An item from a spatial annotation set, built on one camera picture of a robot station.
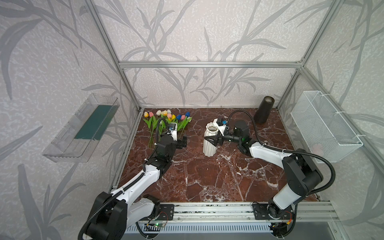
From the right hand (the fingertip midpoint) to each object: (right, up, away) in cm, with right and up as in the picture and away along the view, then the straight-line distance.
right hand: (209, 126), depth 82 cm
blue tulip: (-22, +6, +29) cm, 36 cm away
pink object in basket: (+53, -11, -10) cm, 55 cm away
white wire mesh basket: (+50, -1, -17) cm, 53 cm away
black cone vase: (+41, +11, +25) cm, 50 cm away
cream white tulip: (-32, +9, +29) cm, 45 cm away
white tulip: (-38, +10, +33) cm, 51 cm away
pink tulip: (-41, +1, +27) cm, 49 cm away
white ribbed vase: (0, -13, +2) cm, 13 cm away
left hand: (-16, -1, 0) cm, 16 cm away
